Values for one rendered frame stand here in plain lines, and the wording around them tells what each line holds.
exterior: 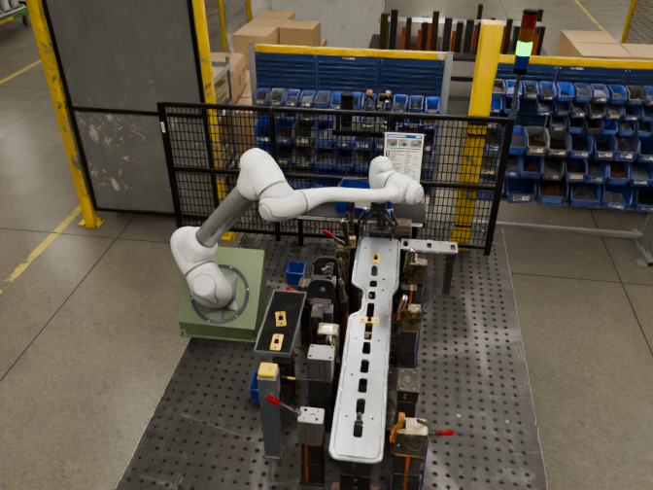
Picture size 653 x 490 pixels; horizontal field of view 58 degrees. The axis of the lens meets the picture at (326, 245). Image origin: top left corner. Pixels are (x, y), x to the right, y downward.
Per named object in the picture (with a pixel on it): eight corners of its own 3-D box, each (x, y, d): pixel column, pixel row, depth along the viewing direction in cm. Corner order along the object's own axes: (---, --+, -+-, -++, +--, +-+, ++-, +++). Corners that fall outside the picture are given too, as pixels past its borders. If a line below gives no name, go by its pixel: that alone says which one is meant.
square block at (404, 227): (406, 281, 328) (411, 226, 308) (392, 280, 329) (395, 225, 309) (406, 272, 335) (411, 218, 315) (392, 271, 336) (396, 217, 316)
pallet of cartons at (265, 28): (306, 132, 676) (304, 38, 618) (239, 126, 689) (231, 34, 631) (327, 96, 774) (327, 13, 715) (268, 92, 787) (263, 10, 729)
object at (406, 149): (421, 184, 328) (426, 132, 311) (380, 182, 331) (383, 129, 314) (421, 183, 330) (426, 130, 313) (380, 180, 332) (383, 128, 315)
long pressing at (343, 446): (391, 466, 197) (391, 463, 196) (324, 459, 199) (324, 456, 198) (400, 240, 310) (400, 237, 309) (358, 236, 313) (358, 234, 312)
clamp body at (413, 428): (425, 504, 217) (434, 439, 197) (384, 499, 219) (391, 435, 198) (425, 478, 226) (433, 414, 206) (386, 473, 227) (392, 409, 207)
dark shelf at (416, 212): (426, 227, 318) (426, 223, 316) (261, 217, 328) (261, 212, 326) (425, 207, 336) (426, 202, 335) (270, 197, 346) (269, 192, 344)
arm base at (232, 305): (202, 323, 284) (198, 322, 279) (200, 277, 289) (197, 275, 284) (239, 319, 283) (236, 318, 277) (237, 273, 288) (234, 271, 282)
